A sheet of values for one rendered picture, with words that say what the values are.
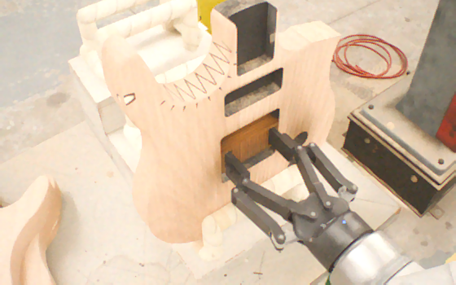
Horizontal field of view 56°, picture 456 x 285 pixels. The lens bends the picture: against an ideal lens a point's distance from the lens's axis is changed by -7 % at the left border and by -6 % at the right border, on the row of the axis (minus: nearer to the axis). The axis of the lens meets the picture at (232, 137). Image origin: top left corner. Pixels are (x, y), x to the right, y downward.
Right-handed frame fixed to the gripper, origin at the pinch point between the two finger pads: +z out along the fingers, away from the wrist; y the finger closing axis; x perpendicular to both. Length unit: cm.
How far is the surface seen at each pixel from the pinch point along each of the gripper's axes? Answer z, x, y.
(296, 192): -2.7, -14.5, 8.1
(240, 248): -3.2, -20.7, -3.9
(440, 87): 23, -62, 111
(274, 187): -2.1, -9.9, 3.4
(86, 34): 37.6, 1.8, -9.1
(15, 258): 11.9, -13.3, -36.7
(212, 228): -2.3, -10.3, -8.6
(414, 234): -3, -115, 89
